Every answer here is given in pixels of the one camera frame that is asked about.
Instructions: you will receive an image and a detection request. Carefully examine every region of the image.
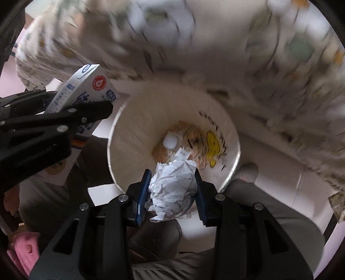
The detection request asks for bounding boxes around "white milk carton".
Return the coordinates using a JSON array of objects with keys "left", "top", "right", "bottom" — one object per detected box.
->
[{"left": 35, "top": 64, "right": 119, "bottom": 185}]

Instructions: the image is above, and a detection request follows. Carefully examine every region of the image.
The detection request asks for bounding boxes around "white paper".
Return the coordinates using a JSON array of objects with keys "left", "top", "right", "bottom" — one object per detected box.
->
[{"left": 145, "top": 156, "right": 197, "bottom": 223}]

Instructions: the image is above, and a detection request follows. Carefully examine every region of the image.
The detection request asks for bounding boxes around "pink slipper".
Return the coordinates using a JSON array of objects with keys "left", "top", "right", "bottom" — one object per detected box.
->
[{"left": 7, "top": 232, "right": 40, "bottom": 279}]

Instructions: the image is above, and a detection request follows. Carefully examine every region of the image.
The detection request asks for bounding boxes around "floral bed cover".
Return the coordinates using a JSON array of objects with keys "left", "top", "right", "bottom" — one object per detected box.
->
[{"left": 15, "top": 1, "right": 344, "bottom": 191}]

